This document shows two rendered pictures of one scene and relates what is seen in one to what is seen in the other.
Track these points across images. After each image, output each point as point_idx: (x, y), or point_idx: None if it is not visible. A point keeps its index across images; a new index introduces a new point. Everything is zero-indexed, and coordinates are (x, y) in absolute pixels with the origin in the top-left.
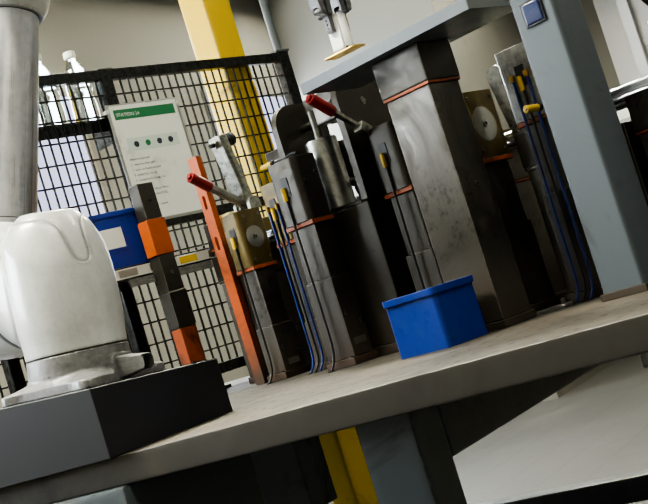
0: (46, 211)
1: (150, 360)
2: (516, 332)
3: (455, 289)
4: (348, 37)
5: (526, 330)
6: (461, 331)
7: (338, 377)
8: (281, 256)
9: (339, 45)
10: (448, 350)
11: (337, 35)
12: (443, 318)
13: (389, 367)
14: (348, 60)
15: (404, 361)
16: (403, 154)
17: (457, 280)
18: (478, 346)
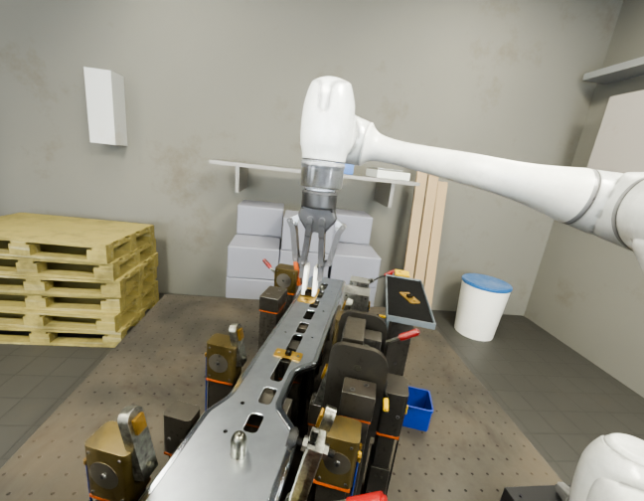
0: (636, 437)
1: (557, 487)
2: (428, 386)
3: (414, 391)
4: (307, 282)
5: (429, 383)
6: (415, 405)
7: (441, 461)
8: (352, 494)
9: (316, 290)
10: (435, 406)
11: (317, 281)
12: (424, 401)
13: (449, 424)
14: (429, 306)
15: (438, 423)
16: (408, 346)
17: (413, 387)
18: (446, 391)
